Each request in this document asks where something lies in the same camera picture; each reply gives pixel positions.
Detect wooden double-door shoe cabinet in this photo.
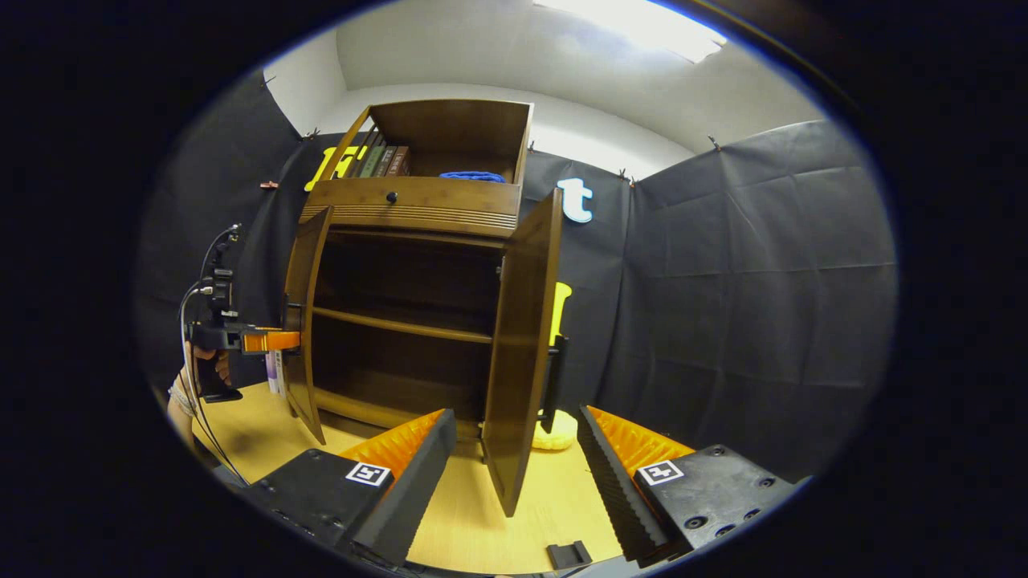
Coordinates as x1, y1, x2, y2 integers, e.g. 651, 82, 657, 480
301, 99, 535, 441

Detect ceiling light panel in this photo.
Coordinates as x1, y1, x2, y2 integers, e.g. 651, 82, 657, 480
534, 0, 728, 63

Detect black cable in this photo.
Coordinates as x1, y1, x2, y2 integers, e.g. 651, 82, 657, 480
178, 227, 250, 486

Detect black backdrop cloth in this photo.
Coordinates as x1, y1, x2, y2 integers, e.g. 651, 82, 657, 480
137, 72, 898, 482

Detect wooden cabinet drawer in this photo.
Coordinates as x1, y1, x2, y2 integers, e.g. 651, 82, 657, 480
303, 177, 523, 239

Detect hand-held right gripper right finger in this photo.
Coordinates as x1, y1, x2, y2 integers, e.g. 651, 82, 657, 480
576, 405, 796, 569

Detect wooden cabinet door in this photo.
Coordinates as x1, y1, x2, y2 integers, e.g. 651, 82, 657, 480
283, 206, 334, 445
480, 189, 569, 519

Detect pale yellow soft toy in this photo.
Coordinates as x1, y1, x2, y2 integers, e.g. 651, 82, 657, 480
532, 409, 579, 451

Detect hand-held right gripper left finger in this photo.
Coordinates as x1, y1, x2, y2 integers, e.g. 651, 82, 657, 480
241, 408, 459, 567

